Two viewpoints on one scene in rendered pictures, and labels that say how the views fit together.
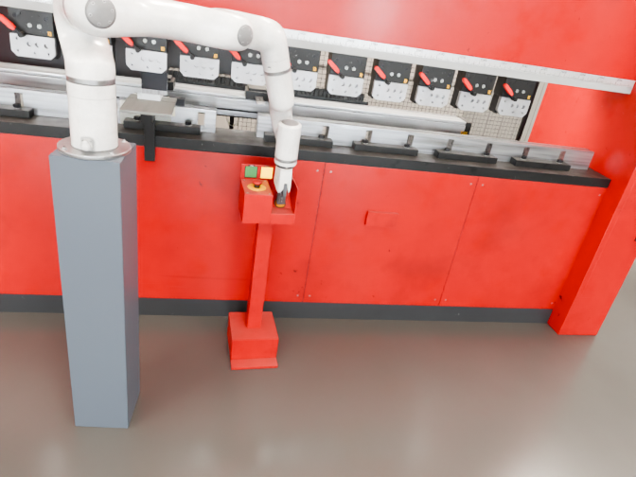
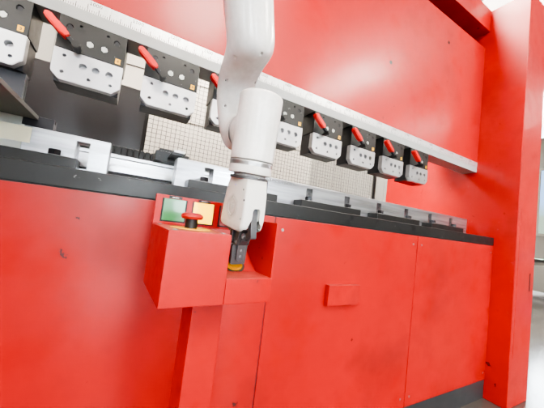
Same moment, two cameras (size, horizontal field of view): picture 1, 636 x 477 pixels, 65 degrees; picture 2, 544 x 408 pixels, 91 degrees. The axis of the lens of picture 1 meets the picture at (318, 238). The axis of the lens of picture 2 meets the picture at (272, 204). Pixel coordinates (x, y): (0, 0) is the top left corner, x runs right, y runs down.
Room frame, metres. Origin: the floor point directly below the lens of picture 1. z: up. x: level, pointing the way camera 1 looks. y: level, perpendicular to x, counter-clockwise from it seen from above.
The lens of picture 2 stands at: (1.24, 0.25, 0.81)
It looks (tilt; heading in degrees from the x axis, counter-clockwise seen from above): 4 degrees up; 346
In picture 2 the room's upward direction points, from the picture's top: 7 degrees clockwise
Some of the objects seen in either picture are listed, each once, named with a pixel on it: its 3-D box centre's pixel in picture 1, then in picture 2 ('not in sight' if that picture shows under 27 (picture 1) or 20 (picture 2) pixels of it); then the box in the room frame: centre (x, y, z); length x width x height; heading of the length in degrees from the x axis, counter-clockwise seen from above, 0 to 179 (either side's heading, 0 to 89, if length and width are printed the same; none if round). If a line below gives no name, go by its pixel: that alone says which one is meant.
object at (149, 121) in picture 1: (149, 136); not in sight; (1.84, 0.71, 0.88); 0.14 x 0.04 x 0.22; 14
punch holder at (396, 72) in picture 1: (389, 79); (321, 138); (2.26, -0.19, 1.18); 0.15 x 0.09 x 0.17; 104
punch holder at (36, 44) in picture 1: (35, 32); not in sight; (1.92, 1.17, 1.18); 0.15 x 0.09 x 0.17; 104
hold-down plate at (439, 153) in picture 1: (466, 156); (394, 219); (2.31, -0.62, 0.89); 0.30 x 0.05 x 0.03; 104
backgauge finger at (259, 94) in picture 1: (258, 96); (173, 155); (2.29, 0.37, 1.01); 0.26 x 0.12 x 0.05; 14
